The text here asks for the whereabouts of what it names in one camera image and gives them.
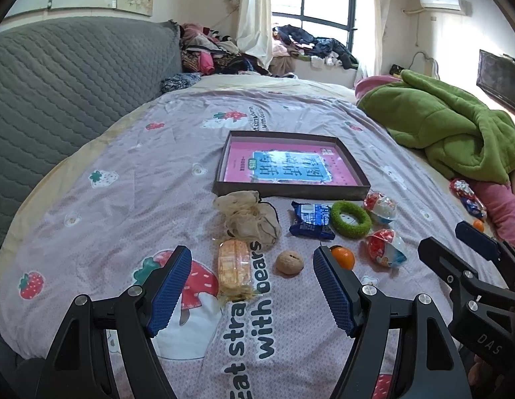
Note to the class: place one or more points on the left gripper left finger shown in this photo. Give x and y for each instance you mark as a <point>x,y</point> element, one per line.
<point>78,364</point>

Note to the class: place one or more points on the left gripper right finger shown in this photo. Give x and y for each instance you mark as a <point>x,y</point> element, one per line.
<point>427,363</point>

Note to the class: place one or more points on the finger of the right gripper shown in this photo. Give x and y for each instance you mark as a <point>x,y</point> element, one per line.
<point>500,253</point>
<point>461,277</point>

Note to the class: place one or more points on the surprise egg toy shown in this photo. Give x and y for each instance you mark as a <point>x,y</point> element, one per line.
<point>380,207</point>
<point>386,248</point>

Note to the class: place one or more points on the orange packaged cracker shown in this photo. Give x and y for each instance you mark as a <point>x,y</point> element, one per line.
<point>234,271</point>

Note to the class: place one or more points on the orange tangerine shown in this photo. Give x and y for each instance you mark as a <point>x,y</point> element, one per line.
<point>344,256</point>

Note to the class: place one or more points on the beige mesh drawstring pouch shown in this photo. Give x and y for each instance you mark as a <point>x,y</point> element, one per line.
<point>248,218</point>

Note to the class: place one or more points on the walnut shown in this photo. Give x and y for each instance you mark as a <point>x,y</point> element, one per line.
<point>289,263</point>

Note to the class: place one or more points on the blue snack packet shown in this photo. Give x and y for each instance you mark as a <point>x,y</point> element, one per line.
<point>312,220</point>

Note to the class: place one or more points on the brown shallow cardboard tray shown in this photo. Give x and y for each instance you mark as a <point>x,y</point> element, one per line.
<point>295,191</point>

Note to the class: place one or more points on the person's right hand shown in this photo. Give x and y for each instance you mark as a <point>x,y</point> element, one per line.
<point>475,371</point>

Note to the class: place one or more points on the small orange fruit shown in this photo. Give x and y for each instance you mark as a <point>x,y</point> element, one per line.
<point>478,225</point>

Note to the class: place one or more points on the pink pillow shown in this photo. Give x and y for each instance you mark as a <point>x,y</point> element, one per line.
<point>500,203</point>

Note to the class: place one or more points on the red foil candy wrapper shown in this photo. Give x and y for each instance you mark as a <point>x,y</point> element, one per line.
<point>469,200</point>

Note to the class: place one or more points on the green plush blanket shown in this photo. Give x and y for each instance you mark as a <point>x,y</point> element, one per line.
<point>459,134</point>

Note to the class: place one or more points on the pink strawberry bedsheet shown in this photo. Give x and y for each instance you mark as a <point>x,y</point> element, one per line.
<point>117,208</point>

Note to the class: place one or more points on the dark patterned cloth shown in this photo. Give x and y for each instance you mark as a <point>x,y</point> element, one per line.
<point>179,81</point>

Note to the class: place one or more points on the grey quilted headboard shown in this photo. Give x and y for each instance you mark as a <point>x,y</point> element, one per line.
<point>65,81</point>

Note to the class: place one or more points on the pile of clothes left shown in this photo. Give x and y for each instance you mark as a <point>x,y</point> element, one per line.
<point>206,52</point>

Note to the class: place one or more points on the pile of clothes on sill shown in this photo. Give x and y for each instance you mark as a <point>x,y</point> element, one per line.
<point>296,42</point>

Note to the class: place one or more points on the white curtain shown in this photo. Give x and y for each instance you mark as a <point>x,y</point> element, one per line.
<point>254,32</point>

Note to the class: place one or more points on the black wall television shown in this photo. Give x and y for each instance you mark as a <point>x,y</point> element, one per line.
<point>496,78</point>

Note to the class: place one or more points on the wall air conditioner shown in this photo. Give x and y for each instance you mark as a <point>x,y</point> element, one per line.
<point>452,6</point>

